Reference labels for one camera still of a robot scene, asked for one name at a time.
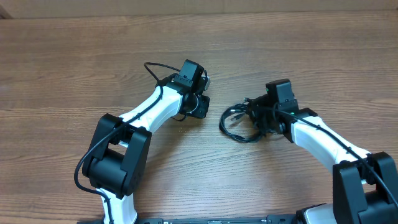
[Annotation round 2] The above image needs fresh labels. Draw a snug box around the black cable bundle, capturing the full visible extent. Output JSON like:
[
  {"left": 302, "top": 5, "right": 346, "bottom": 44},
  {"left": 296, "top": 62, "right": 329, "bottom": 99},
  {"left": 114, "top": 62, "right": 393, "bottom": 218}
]
[{"left": 218, "top": 96, "right": 265, "bottom": 144}]

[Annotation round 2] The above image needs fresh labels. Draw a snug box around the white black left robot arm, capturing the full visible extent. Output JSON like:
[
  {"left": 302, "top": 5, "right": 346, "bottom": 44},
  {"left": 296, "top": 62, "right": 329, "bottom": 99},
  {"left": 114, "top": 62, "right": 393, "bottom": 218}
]
[{"left": 74, "top": 60, "right": 210, "bottom": 223}]

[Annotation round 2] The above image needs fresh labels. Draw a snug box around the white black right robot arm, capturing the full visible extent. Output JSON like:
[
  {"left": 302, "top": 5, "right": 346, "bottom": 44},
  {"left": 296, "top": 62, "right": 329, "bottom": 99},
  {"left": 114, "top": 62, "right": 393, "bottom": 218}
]
[{"left": 247, "top": 79, "right": 397, "bottom": 224}]

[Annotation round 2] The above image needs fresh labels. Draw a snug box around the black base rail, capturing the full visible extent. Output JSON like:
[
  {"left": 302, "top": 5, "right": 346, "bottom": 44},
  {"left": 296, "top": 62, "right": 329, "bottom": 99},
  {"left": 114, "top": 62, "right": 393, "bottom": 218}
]
[{"left": 136, "top": 214, "right": 305, "bottom": 224}]

